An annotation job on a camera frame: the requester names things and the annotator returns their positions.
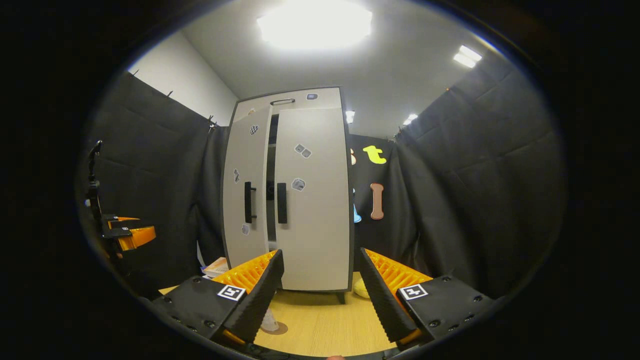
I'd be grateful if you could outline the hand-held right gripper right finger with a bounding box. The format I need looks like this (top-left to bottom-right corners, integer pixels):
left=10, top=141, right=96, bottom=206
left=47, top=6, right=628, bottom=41
left=359, top=247, right=496, bottom=346

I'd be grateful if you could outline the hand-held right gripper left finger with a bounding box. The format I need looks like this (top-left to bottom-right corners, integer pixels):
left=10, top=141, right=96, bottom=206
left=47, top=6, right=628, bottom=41
left=152, top=249, right=285, bottom=346

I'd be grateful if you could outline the clear bottle pink label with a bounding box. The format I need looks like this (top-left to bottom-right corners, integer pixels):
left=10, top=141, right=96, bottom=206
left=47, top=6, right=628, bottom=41
left=260, top=307, right=281, bottom=332

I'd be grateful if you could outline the brown round coaster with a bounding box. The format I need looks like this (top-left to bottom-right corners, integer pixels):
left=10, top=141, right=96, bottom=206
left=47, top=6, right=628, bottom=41
left=254, top=321, right=289, bottom=336

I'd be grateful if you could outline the grey cabinet door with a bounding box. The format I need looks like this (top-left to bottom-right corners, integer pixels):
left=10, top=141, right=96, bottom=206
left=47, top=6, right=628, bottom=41
left=222, top=105, right=273, bottom=270
left=274, top=106, right=351, bottom=292

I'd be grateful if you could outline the grey cabinet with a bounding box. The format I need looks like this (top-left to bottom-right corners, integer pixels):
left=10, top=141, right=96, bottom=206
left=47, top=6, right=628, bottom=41
left=221, top=86, right=356, bottom=304

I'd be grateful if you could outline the black backdrop cloth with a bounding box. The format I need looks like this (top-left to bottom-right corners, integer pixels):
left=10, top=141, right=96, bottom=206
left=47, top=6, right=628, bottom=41
left=82, top=50, right=568, bottom=301

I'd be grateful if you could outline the ceiling light panel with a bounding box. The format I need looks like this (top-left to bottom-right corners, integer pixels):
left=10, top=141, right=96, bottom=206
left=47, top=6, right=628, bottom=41
left=452, top=45, right=483, bottom=69

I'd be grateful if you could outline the large ceiling light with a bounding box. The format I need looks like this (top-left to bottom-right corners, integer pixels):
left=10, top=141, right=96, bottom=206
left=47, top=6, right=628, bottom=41
left=257, top=0, right=373, bottom=51

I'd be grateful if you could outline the black door handle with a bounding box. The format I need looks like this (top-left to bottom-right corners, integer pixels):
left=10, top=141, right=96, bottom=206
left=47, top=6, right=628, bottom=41
left=277, top=182, right=288, bottom=224
left=244, top=181, right=257, bottom=224

